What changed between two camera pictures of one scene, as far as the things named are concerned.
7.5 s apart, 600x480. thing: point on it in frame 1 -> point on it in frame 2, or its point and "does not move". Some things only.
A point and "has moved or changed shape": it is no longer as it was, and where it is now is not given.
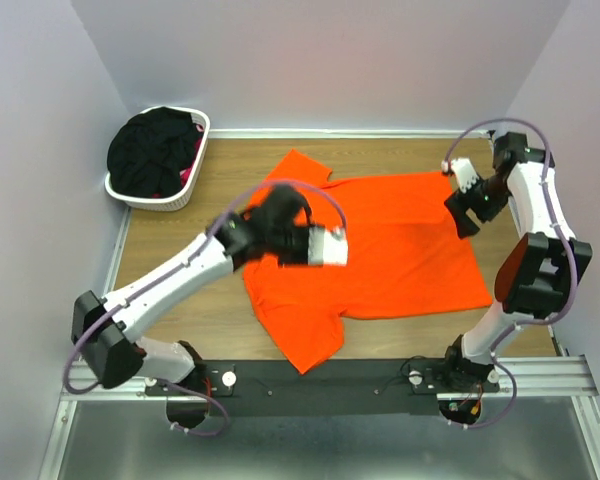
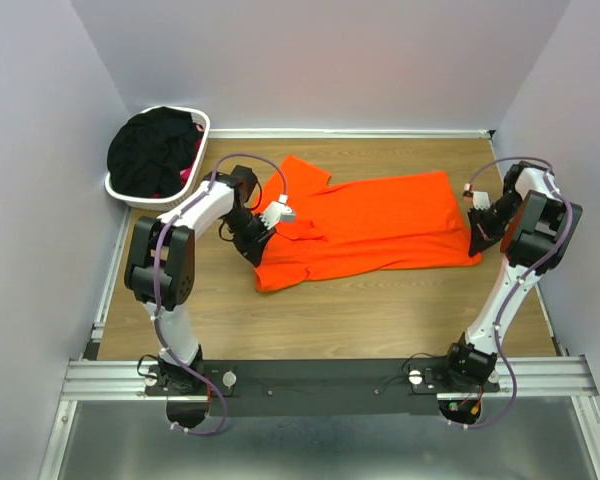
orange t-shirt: (406, 257) has moved or changed shape
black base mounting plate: (342, 387) does not move
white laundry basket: (172, 203) does not move
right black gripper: (459, 202) -> (481, 236)
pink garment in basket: (185, 173) does not move
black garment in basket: (149, 149) does not move
